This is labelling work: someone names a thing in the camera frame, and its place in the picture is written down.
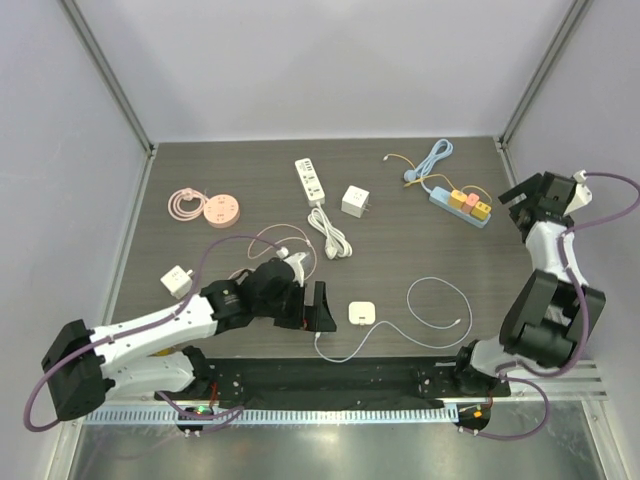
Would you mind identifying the white power strip cord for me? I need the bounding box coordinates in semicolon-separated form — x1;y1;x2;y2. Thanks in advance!
306;202;353;261

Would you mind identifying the yellow charging cable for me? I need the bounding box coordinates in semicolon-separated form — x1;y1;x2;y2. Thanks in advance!
382;152;496;206

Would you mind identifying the slotted cable duct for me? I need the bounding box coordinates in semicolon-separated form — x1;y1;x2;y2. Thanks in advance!
84;404;459;426

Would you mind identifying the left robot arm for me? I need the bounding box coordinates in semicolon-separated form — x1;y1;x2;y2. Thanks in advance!
42;254;337;421

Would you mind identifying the round pink power socket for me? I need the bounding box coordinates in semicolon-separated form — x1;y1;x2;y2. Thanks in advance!
203;194;240;229

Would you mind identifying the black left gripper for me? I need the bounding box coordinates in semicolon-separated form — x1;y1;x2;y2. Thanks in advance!
255;279;336;331

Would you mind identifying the white cube plug adapter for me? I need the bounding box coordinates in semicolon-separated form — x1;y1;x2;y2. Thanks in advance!
160;265;194;300

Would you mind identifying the white three pin cord plug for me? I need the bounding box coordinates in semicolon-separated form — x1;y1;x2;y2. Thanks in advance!
325;244;338;260

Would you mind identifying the yellow plug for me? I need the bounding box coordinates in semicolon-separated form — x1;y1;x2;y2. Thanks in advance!
448;190;466;210

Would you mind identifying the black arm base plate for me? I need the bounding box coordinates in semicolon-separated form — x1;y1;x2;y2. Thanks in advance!
166;357;511;409

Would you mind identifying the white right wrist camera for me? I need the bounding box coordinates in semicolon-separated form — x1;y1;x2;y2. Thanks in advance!
565;170;592;215

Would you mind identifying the light blue strip cord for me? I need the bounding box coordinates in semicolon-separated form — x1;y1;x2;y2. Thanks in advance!
402;138;455;183

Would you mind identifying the white wall adapter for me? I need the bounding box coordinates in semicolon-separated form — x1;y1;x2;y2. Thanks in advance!
348;301;376;326

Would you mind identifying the blue power strip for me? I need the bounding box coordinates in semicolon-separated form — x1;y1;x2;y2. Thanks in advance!
429;187;492;228

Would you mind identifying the white cube socket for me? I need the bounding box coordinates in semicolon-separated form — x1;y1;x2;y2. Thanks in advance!
341;185;370;218

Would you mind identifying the thin white blue cable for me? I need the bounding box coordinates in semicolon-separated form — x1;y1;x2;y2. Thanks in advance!
313;276;473;364

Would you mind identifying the thin pink charging cable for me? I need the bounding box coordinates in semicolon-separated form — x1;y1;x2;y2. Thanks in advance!
246;223;318;276

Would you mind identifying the white power strip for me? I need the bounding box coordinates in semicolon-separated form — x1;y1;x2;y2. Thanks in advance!
294;158;326;208

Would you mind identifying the yellow cube plug adapter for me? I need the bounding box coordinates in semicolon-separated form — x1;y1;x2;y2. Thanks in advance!
152;348;175;357

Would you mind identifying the pink plug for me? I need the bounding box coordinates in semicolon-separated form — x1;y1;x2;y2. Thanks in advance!
461;193;479;214

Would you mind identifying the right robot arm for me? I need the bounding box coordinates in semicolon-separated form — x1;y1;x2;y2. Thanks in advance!
450;171;606;396

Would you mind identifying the yellow usb charger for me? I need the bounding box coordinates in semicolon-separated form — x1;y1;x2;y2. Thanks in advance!
470;201;492;222

